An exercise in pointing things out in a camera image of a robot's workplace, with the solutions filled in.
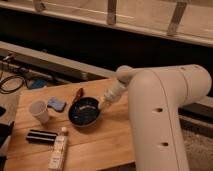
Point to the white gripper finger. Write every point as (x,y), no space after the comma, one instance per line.
(103,105)

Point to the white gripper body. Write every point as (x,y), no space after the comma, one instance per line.
(114,92)

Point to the dark ceramic bowl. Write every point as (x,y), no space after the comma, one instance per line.
(84,111)

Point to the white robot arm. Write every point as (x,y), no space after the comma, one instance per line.
(154,96)

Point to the red-brown small tool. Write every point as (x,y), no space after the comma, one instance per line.
(78,95)

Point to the blue sponge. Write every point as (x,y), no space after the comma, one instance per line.
(56,104)

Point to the white paper cup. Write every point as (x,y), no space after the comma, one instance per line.
(38,109)

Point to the black rectangular box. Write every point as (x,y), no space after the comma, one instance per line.
(37,136)

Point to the white squeeze bottle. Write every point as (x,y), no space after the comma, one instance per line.
(59,149)

